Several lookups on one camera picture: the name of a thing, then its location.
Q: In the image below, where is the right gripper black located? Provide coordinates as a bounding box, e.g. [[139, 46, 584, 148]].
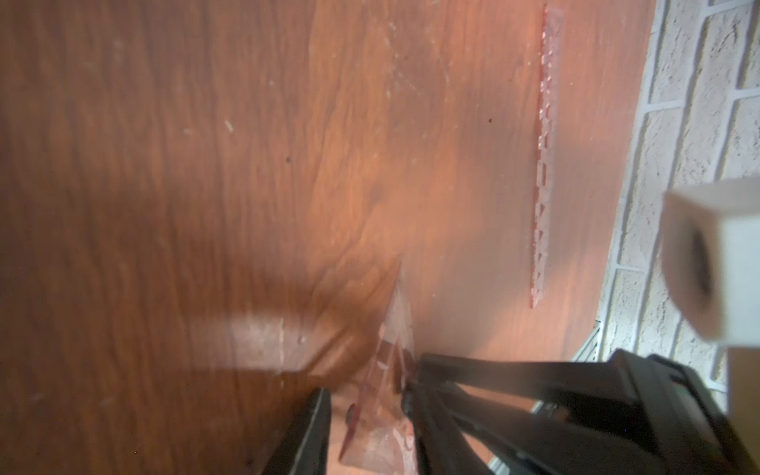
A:
[[418, 350, 754, 474]]

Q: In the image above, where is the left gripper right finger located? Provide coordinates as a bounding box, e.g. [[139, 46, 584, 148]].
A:
[[402, 382, 492, 475]]

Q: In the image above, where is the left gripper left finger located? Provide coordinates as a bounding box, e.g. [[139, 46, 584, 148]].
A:
[[263, 388, 332, 475]]

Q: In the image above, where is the pink long stencil ruler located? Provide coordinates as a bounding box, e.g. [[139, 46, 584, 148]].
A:
[[530, 3, 564, 309]]

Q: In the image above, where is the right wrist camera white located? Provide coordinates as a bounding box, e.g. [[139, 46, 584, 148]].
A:
[[660, 176, 759, 460]]

